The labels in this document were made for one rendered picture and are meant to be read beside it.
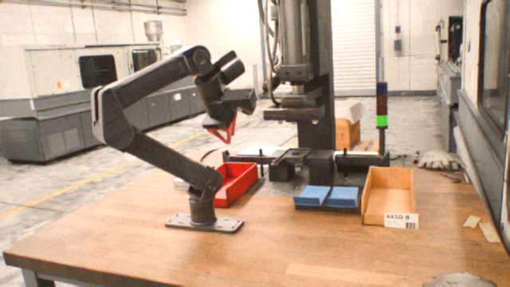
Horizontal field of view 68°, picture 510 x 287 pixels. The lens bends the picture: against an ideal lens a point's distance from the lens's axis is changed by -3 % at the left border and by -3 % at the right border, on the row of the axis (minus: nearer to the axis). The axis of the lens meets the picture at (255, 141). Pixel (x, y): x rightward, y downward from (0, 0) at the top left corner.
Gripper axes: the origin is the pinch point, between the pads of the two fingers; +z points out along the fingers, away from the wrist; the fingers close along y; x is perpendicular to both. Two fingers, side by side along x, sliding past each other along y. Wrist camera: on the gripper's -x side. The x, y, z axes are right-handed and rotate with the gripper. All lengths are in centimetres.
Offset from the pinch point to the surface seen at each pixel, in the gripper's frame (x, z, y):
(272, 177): -3.9, 27.0, 9.8
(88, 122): 413, 232, 295
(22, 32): 604, 125, 435
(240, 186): 1.5, 18.1, -2.1
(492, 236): -63, 15, -17
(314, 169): -17.9, 24.4, 11.2
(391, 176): -41.3, 23.7, 8.2
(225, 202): 2.4, 14.6, -10.7
